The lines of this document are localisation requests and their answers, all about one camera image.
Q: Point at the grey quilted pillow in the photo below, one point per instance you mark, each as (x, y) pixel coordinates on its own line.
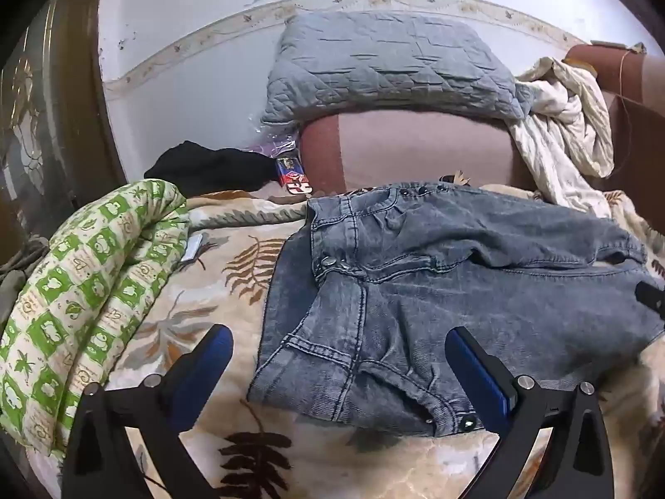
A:
(389, 62)

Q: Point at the olive cloth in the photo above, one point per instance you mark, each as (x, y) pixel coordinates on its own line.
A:
(18, 275)

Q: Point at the blue denim pants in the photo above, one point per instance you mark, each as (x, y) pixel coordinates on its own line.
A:
(415, 280)

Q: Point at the leaf print blanket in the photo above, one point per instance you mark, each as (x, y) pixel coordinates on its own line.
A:
(218, 280)

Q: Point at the red and blue packet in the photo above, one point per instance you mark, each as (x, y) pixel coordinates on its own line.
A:
(293, 176)

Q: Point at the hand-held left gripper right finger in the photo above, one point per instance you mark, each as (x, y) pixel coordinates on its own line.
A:
(475, 369)

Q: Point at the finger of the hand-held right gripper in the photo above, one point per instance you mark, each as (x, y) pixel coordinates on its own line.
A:
(653, 299)

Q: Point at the black cloth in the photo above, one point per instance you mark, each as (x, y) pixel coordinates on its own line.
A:
(208, 166)

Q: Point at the brown padded headboard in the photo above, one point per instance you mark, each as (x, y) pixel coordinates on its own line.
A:
(415, 145)

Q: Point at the green patterned quilt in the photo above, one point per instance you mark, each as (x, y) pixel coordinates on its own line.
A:
(93, 291)

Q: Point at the dark door with patterned glass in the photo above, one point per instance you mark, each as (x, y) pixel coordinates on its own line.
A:
(41, 140)

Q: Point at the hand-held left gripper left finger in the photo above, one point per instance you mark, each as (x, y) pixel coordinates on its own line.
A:
(210, 369)

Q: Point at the sunglasses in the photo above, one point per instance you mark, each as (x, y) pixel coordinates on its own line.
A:
(457, 179)

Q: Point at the clear plastic bag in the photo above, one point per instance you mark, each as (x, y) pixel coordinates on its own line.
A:
(275, 143)

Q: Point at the cream crumpled sheet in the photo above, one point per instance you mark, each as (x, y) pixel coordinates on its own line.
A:
(561, 130)

